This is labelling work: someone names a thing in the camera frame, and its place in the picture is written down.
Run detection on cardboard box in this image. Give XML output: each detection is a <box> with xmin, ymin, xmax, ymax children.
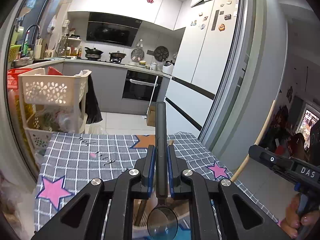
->
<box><xmin>146</xmin><ymin>107</ymin><xmax>157</xmax><ymax>127</ymax></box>

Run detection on metal spice rack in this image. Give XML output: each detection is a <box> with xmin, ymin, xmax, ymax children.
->
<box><xmin>58</xmin><ymin>33</ymin><xmax>83</xmax><ymax>58</ymax></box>

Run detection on white rice cooker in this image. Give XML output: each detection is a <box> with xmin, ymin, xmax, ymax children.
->
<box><xmin>162</xmin><ymin>60</ymin><xmax>174</xmax><ymax>75</ymax></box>

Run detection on black handled spoon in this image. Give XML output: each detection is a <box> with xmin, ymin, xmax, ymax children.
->
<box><xmin>146</xmin><ymin>102</ymin><xmax>179</xmax><ymax>238</ymax></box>

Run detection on white refrigerator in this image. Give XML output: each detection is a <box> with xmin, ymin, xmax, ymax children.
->
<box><xmin>164</xmin><ymin>0</ymin><xmax>241</xmax><ymax>141</ymax></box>

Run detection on black cooking pot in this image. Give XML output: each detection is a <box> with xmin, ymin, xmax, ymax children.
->
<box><xmin>108</xmin><ymin>50</ymin><xmax>127</xmax><ymax>63</ymax></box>

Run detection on cream plastic storage cart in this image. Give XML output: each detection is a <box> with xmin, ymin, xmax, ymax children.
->
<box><xmin>17</xmin><ymin>67</ymin><xmax>92</xmax><ymax>152</ymax></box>

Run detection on built-in black oven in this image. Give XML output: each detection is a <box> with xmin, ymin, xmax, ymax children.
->
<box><xmin>122</xmin><ymin>70</ymin><xmax>163</xmax><ymax>103</ymax></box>

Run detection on yellow oil bottle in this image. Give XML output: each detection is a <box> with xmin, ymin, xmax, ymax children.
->
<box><xmin>14</xmin><ymin>97</ymin><xmax>34</xmax><ymax>132</ymax></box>

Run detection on grey lower kitchen cabinets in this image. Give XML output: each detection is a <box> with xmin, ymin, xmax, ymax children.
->
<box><xmin>62</xmin><ymin>59</ymin><xmax>173</xmax><ymax>116</ymax></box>

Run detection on white plastic utensil holder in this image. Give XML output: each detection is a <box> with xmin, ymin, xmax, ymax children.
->
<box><xmin>130</xmin><ymin>198</ymin><xmax>193</xmax><ymax>240</ymax></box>

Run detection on sliding door frame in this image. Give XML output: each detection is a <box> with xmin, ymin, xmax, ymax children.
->
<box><xmin>2</xmin><ymin>0</ymin><xmax>58</xmax><ymax>188</ymax></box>
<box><xmin>197</xmin><ymin>0</ymin><xmax>266</xmax><ymax>153</ymax></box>

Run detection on round metal steamer rack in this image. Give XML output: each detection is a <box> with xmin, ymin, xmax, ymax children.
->
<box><xmin>131</xmin><ymin>48</ymin><xmax>145</xmax><ymax>62</ymax></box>

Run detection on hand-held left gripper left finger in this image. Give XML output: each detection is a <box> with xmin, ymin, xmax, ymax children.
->
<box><xmin>30</xmin><ymin>144</ymin><xmax>156</xmax><ymax>240</ymax></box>

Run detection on kitchen faucet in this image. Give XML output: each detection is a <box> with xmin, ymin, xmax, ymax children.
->
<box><xmin>21</xmin><ymin>24</ymin><xmax>42</xmax><ymax>58</ymax></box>

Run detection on grey checked star tablecloth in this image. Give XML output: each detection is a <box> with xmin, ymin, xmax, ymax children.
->
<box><xmin>34</xmin><ymin>132</ymin><xmax>283</xmax><ymax>233</ymax></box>

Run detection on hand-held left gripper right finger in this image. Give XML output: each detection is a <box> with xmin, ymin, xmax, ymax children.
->
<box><xmin>167</xmin><ymin>144</ymin><xmax>292</xmax><ymax>240</ymax></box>

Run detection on black wok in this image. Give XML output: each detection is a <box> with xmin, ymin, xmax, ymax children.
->
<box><xmin>84</xmin><ymin>47</ymin><xmax>104</xmax><ymax>61</ymax></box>

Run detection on hanging white plastic bag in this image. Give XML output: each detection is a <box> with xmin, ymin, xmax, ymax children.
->
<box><xmin>47</xmin><ymin>15</ymin><xmax>57</xmax><ymax>35</ymax></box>

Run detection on lit screen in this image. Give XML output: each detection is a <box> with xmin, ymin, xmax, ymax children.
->
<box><xmin>296</xmin><ymin>104</ymin><xmax>320</xmax><ymax>141</ymax></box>

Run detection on white upper kitchen cabinets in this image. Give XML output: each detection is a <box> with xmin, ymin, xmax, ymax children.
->
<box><xmin>67</xmin><ymin>0</ymin><xmax>193</xmax><ymax>31</ymax></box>

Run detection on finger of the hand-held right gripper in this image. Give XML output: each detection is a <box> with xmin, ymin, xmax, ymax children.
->
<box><xmin>248</xmin><ymin>144</ymin><xmax>295</xmax><ymax>176</ymax></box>

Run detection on black range hood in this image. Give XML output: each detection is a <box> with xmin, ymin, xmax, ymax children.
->
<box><xmin>86</xmin><ymin>12</ymin><xmax>143</xmax><ymax>47</ymax></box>

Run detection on red plastic basket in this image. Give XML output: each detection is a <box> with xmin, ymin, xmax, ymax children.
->
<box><xmin>7</xmin><ymin>67</ymin><xmax>33</xmax><ymax>91</ymax></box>

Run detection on black hanging cloth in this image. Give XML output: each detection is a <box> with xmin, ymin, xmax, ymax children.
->
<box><xmin>84</xmin><ymin>74</ymin><xmax>103</xmax><ymax>125</ymax></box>

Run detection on white handled mop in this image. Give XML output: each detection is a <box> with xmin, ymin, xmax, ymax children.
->
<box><xmin>146</xmin><ymin>76</ymin><xmax>159</xmax><ymax>121</ymax></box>

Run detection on round dark baking pan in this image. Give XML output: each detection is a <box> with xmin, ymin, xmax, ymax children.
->
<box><xmin>153</xmin><ymin>45</ymin><xmax>169</xmax><ymax>62</ymax></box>

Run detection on person's right hand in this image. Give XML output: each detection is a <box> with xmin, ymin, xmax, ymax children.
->
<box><xmin>282</xmin><ymin>194</ymin><xmax>320</xmax><ymax>238</ymax></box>

